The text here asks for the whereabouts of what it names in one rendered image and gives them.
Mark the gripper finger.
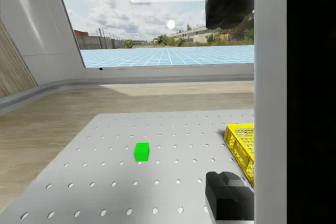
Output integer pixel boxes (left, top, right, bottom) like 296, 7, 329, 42
205, 171, 255, 221
205, 0, 255, 30

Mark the yellow basket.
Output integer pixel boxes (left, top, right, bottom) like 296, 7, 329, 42
223, 123, 255, 189

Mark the green block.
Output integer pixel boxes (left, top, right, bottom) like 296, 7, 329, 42
133, 142, 150, 162

